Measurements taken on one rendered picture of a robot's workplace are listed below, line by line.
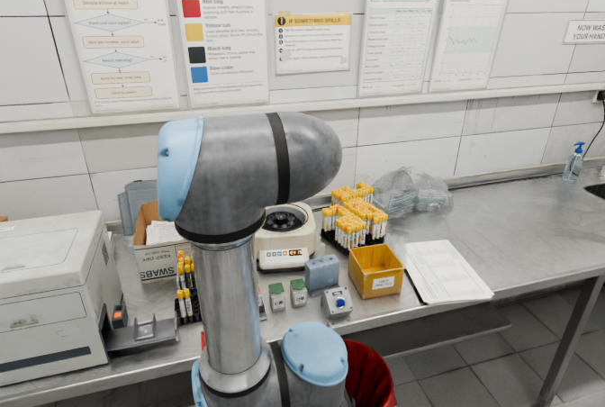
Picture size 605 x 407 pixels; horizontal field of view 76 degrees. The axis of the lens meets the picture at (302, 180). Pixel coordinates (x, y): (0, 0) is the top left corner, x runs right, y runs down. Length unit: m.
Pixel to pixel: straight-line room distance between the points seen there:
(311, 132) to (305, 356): 0.40
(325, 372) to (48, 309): 0.65
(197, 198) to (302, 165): 0.12
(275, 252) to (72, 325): 0.61
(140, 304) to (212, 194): 0.91
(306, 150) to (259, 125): 0.06
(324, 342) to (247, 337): 0.17
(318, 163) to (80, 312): 0.76
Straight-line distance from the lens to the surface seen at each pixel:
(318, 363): 0.70
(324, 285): 1.25
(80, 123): 1.48
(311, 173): 0.44
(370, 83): 1.60
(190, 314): 1.19
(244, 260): 0.51
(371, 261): 1.34
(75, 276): 1.00
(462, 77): 1.82
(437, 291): 1.31
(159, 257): 1.32
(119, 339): 1.17
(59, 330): 1.11
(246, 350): 0.63
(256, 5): 1.41
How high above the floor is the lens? 1.71
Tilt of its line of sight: 26 degrees down
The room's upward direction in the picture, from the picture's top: straight up
